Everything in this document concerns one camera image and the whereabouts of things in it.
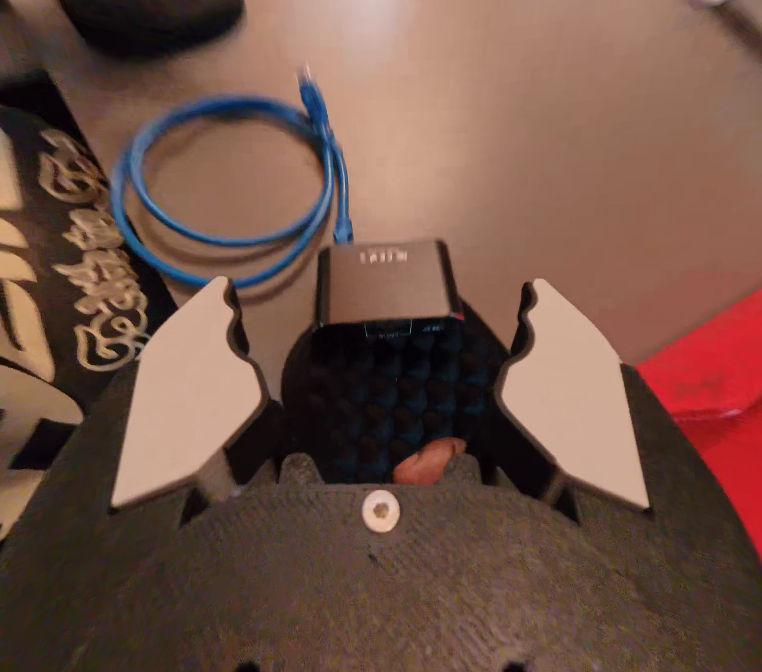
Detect red plastic bin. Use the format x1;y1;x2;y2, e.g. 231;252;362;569
636;291;762;562

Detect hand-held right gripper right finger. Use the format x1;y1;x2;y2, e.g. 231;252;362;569
498;278;651;510

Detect person's right hand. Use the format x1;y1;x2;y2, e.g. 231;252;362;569
393;437;468;485

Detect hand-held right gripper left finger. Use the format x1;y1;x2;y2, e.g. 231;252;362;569
110;276;270;509

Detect blue ethernet cable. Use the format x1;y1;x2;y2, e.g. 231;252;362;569
110;64;356;292

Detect black ethernet adapter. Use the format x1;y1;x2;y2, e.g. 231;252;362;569
314;239;465;341

